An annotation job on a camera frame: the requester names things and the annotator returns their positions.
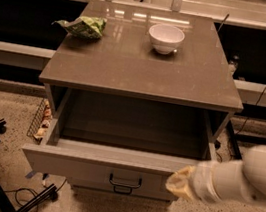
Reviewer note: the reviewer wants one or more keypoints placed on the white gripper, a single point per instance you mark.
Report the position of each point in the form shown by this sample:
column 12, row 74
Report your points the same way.
column 201, row 182

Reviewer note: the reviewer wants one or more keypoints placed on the grey top drawer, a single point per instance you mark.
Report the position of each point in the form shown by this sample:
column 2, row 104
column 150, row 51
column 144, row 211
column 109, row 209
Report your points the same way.
column 95, row 134

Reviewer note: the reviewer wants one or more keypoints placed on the grey drawer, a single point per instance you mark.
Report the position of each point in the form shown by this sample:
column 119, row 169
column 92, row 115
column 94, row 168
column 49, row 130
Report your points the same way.
column 156, row 195
column 95, row 134

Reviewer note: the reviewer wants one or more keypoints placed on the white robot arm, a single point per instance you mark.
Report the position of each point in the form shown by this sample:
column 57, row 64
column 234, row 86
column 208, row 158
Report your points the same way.
column 242, row 180

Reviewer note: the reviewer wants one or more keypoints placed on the grey cabinet with glossy top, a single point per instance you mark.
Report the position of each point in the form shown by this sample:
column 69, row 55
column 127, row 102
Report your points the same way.
column 125, row 63

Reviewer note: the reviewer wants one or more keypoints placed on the lower grey drawer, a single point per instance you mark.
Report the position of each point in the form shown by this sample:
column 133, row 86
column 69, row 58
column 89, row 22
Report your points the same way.
column 156, row 195

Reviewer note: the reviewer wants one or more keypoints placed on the black metal stand leg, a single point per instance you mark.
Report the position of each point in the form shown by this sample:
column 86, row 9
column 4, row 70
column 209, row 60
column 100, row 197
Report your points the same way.
column 232, row 143

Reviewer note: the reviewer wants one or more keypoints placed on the black floor stand bar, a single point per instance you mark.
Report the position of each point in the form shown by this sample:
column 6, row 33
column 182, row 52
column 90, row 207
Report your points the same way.
column 50, row 193

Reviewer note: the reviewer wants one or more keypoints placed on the white ceramic bowl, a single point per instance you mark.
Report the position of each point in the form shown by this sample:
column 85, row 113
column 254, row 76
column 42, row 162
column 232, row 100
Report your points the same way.
column 165, row 38

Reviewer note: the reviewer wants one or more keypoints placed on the green chip bag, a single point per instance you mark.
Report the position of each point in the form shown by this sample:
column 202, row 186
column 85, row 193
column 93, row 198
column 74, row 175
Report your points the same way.
column 85, row 27

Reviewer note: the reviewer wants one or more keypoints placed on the black drawer handle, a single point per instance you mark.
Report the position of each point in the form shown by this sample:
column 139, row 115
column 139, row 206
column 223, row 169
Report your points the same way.
column 120, row 182

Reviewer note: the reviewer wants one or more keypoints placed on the wire basket with snacks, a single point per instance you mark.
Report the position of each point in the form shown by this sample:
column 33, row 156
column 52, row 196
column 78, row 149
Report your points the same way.
column 41, row 122

